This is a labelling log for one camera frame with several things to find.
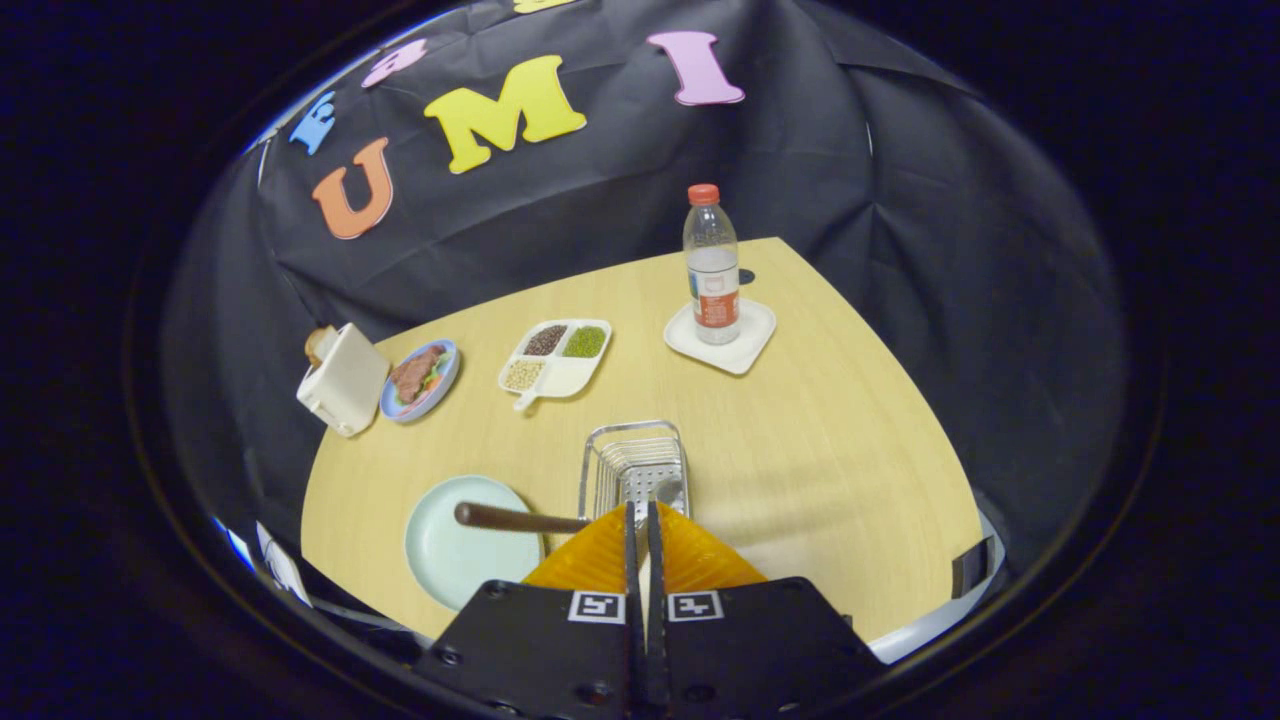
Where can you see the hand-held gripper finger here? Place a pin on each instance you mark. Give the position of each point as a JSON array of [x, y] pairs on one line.
[[631, 565], [655, 565]]

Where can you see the pale green plate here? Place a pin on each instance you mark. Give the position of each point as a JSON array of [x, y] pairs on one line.
[[460, 570]]

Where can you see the white divided tray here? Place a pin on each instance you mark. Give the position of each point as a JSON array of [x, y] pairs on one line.
[[570, 379]]

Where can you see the heap of white beans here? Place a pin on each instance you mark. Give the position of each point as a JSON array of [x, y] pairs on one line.
[[523, 375]]

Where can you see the heap of green beans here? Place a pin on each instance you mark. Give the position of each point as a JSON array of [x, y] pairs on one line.
[[584, 342]]

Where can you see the white square coaster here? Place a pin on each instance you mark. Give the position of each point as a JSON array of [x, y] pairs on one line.
[[745, 347]]

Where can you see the heap of dark beans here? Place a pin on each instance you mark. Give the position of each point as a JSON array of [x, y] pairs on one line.
[[545, 340]]

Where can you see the blue plate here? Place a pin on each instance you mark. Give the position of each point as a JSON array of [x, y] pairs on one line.
[[452, 377]]

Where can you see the green lettuce leaves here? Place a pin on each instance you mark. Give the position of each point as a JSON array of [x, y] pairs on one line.
[[432, 384]]

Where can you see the brown steak piece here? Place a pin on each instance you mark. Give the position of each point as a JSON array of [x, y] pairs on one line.
[[412, 375]]

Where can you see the clear plastic water bottle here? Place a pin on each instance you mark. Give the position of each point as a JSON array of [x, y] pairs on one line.
[[712, 270]]

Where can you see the dark rectangular object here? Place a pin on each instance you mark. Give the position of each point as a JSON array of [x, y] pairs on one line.
[[972, 568]]

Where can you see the white toaster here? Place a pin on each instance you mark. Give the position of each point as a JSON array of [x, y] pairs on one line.
[[345, 385]]

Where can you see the white sheet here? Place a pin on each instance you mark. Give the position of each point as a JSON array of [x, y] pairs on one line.
[[285, 570]]

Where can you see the toasted bread slice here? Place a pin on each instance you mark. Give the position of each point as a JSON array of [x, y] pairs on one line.
[[318, 345]]

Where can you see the black backdrop cloth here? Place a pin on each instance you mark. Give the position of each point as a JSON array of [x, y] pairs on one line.
[[800, 150]]

